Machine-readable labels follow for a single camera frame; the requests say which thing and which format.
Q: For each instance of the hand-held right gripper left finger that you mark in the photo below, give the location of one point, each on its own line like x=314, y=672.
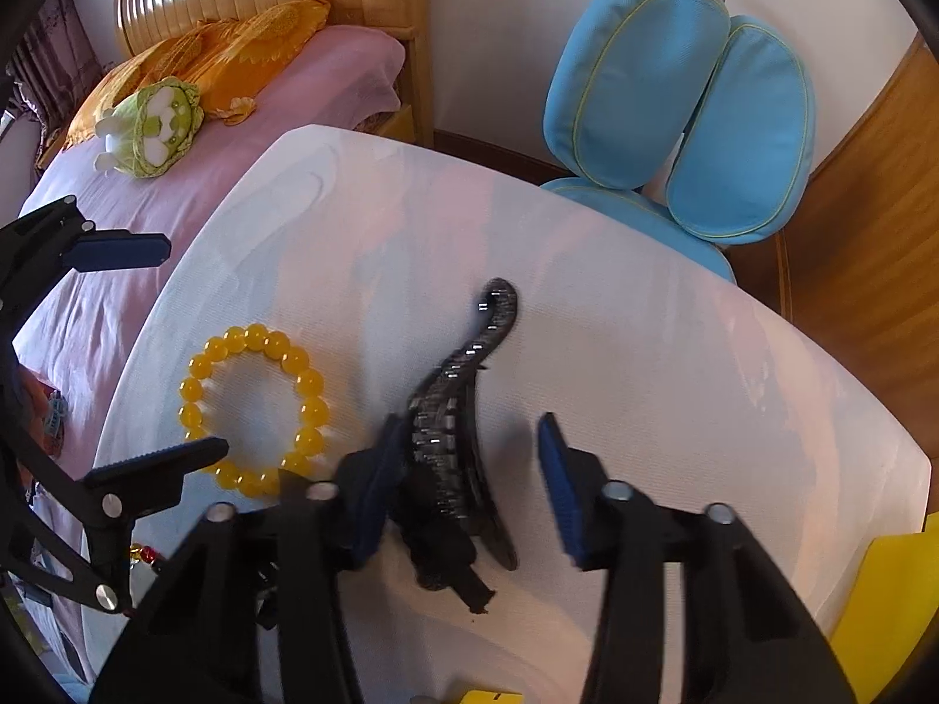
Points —
x=373, y=488

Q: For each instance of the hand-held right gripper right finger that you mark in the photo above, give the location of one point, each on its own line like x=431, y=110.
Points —
x=561, y=488

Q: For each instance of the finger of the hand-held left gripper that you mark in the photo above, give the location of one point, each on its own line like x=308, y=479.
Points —
x=117, y=251
x=158, y=466

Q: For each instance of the black rhinestone hair clip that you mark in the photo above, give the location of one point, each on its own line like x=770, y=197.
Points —
x=469, y=359

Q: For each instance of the yellow plastic box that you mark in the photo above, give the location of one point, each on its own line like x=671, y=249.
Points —
x=895, y=601

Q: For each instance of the red packet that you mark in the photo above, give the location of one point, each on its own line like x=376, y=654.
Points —
x=40, y=411

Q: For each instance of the green cabbage plush toy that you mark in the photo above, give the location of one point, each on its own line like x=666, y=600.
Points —
x=158, y=125

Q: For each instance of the pink bed sheet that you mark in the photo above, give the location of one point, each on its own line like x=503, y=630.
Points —
x=242, y=154

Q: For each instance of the purple patterned curtain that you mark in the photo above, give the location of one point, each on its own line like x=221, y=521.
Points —
x=44, y=51

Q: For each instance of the yellow tube blue cap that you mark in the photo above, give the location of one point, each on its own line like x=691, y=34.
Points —
x=491, y=697

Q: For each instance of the orange floral pillow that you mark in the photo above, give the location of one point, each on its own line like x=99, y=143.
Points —
x=220, y=44

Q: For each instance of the brown wooden wardrobe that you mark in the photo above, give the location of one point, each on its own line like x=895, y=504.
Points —
x=865, y=235

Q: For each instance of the blue padded chair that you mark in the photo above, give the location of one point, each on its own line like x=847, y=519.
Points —
x=631, y=73

